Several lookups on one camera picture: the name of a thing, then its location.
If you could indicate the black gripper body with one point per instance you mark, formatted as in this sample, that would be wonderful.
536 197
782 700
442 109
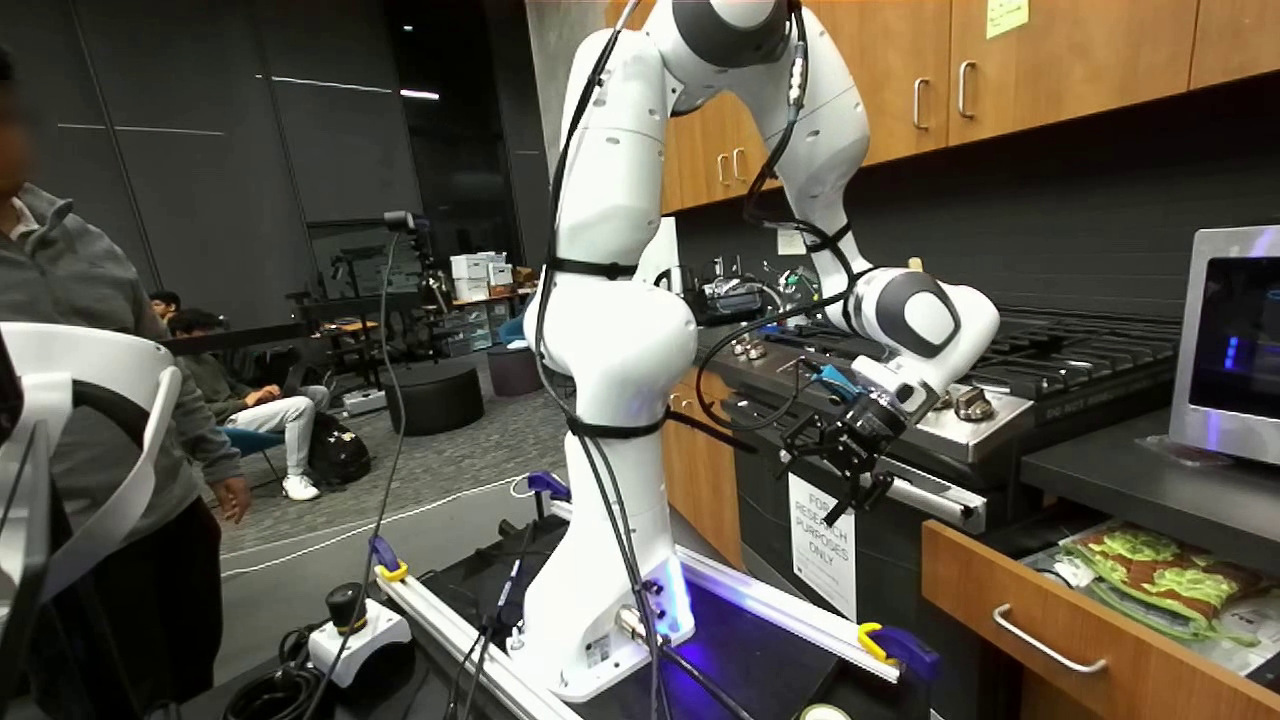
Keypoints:
844 446

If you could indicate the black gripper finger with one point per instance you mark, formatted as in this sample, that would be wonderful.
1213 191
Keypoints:
855 501

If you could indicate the wooden top drawer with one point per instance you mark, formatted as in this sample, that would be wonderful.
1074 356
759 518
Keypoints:
1098 663

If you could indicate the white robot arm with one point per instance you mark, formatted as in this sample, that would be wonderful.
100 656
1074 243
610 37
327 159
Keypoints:
615 591

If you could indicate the stainless steel stove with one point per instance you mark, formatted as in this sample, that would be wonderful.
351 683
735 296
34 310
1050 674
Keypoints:
1043 381

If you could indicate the white research purposes sign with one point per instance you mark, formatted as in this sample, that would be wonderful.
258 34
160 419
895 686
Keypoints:
823 548

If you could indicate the green patterned cloth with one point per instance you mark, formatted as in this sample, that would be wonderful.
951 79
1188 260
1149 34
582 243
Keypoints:
1154 582

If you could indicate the black microwave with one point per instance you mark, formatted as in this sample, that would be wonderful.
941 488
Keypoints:
1226 389

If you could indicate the upper wooden cabinets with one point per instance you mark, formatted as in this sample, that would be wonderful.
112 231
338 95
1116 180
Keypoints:
929 79

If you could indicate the white paper note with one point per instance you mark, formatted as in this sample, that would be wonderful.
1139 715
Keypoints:
1004 19

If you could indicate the seated person in background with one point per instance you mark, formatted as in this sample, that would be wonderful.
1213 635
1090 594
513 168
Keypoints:
239 404

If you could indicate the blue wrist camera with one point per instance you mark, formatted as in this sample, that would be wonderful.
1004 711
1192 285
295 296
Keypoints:
836 381

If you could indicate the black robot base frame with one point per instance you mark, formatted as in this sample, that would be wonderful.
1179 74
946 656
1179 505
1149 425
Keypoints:
532 698

